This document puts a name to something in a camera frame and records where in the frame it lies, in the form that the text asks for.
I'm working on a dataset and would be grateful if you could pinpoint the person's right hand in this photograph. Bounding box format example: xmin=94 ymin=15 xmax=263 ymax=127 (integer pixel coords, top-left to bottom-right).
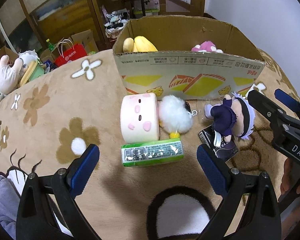
xmin=280 ymin=157 xmax=294 ymax=196

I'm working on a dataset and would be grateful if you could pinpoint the black packet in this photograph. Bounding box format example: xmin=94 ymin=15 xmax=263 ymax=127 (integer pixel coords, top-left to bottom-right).
xmin=198 ymin=125 xmax=238 ymax=161

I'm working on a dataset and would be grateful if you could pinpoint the open cardboard box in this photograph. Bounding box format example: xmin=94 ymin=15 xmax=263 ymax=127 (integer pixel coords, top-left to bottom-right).
xmin=71 ymin=29 xmax=99 ymax=53
xmin=0 ymin=45 xmax=19 ymax=75

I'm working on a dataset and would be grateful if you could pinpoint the green plastic bottle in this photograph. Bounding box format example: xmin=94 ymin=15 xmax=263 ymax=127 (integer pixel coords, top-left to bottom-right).
xmin=45 ymin=39 xmax=56 ymax=53

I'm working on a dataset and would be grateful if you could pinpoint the red paper bag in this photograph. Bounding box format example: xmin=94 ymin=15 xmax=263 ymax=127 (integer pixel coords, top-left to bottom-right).
xmin=54 ymin=40 xmax=88 ymax=67

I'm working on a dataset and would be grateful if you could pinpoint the purple-dressed plush doll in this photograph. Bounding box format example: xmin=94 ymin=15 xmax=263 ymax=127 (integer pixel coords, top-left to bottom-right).
xmin=204 ymin=92 xmax=256 ymax=143

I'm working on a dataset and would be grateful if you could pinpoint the green yellow plush toy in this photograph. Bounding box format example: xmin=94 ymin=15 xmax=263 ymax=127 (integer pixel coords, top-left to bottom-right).
xmin=20 ymin=60 xmax=45 ymax=87

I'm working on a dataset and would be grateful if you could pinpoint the green tissue packet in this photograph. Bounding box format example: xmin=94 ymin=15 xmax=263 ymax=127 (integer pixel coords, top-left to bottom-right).
xmin=121 ymin=140 xmax=185 ymax=167

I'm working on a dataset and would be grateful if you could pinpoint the cream pink plush toy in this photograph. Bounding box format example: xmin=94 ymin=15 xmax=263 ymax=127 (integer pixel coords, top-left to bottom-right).
xmin=0 ymin=54 xmax=24 ymax=95

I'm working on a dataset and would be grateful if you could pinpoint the tan floral blanket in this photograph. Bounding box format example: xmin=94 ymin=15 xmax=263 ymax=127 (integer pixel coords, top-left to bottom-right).
xmin=0 ymin=49 xmax=300 ymax=240

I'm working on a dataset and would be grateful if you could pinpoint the wooden corner shelf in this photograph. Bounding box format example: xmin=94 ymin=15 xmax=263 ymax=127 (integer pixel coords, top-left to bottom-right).
xmin=81 ymin=0 xmax=145 ymax=50

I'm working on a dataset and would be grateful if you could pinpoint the white fluffy plush keychain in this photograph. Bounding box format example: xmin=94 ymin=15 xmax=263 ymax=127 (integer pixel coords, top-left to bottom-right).
xmin=158 ymin=95 xmax=199 ymax=138

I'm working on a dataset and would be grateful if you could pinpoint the printed cardboard box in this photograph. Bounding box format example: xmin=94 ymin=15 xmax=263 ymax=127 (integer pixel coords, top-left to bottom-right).
xmin=112 ymin=15 xmax=265 ymax=100

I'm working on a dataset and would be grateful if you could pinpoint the wooden wardrobe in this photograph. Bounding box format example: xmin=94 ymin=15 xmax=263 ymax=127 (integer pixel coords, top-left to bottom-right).
xmin=0 ymin=0 xmax=100 ymax=53

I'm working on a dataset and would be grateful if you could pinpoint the pink spotted plush toy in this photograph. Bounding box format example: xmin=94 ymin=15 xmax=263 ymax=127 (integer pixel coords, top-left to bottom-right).
xmin=191 ymin=41 xmax=224 ymax=54

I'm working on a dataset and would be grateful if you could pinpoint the person's grey purple clothing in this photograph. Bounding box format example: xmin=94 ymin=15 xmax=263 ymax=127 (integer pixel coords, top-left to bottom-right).
xmin=0 ymin=173 xmax=73 ymax=240

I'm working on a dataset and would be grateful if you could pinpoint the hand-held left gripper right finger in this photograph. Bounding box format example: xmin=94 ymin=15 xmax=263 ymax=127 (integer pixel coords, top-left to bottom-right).
xmin=196 ymin=144 xmax=282 ymax=240

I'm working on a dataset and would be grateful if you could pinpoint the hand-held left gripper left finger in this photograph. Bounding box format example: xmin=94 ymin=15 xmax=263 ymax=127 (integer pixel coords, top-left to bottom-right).
xmin=16 ymin=144 xmax=100 ymax=240

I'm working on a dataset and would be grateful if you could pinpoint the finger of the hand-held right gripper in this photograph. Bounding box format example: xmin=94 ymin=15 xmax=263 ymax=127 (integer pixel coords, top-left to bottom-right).
xmin=247 ymin=89 xmax=294 ymax=143
xmin=274 ymin=88 xmax=300 ymax=128

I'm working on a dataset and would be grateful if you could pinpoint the pink roll cake plush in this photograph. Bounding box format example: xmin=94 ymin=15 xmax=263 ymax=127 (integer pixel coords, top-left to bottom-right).
xmin=120 ymin=93 xmax=160 ymax=143

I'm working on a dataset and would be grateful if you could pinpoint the clear plastic storage bin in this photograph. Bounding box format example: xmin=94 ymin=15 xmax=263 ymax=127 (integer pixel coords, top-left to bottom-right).
xmin=145 ymin=0 xmax=160 ymax=17

